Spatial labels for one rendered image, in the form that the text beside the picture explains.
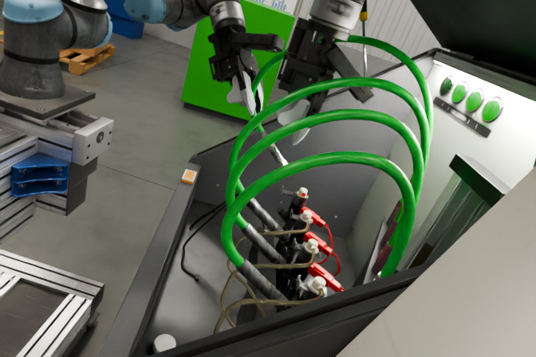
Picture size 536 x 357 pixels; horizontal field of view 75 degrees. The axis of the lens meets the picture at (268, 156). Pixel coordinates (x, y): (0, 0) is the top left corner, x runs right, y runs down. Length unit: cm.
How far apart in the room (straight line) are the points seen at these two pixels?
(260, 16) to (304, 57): 327
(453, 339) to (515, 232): 9
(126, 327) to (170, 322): 18
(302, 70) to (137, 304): 46
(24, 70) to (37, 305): 90
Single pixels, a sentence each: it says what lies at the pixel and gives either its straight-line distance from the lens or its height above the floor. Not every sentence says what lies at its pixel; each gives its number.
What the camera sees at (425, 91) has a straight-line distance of 69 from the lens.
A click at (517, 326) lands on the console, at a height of 130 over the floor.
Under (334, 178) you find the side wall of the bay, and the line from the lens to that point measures 105.
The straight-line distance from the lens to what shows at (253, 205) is 61.
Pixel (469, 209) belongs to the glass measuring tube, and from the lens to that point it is 69.
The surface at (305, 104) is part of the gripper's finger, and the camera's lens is 60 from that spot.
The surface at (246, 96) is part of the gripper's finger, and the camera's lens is 74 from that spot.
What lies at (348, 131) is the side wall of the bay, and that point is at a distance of 100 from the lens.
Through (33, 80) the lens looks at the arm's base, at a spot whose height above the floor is 108.
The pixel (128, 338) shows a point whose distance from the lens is 60.
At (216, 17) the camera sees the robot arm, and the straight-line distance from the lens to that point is 83.
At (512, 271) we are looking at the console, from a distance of 31.
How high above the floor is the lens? 144
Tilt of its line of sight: 24 degrees down
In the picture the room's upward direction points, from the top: 19 degrees clockwise
